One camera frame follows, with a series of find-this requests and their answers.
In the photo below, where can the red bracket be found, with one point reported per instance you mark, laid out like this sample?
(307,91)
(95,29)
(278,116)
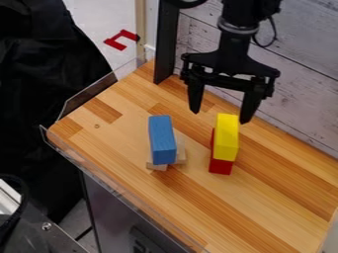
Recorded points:
(119,40)

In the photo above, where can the blue block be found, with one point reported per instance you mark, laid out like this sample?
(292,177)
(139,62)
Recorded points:
(162,139)

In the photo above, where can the uncolored wooden block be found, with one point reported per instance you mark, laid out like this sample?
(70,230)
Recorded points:
(156,166)
(180,148)

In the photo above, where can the yellow block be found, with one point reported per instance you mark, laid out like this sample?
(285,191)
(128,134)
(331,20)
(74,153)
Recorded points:
(226,136)

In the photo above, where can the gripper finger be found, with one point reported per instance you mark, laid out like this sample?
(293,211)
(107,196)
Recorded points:
(251,103)
(195,95)

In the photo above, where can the red block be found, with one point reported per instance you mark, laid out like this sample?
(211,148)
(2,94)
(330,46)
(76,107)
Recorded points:
(219,163)

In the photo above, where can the black post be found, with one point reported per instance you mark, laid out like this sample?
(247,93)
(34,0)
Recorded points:
(166,39)

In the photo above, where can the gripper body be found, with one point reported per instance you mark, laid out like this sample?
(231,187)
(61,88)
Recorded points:
(232,62)

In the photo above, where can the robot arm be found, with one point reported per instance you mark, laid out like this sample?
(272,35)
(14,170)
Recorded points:
(246,13)

